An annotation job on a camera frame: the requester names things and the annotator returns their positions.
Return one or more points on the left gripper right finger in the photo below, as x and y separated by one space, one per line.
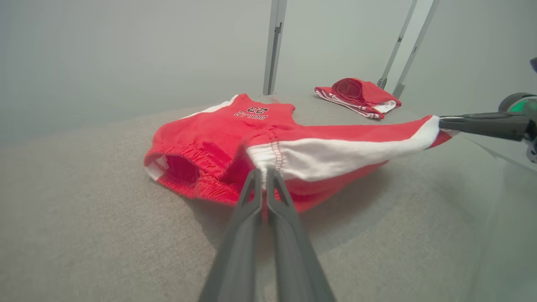
293 260

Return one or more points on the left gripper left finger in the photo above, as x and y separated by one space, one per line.
239 251

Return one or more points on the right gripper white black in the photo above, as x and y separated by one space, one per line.
530 102

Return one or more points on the red jersey with number 23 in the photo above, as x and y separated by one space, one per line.
365 94

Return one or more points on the grey fabric sofa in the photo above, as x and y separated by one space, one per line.
105 209

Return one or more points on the grey partition post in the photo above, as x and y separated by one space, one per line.
282 16
416 46
396 46
268 63

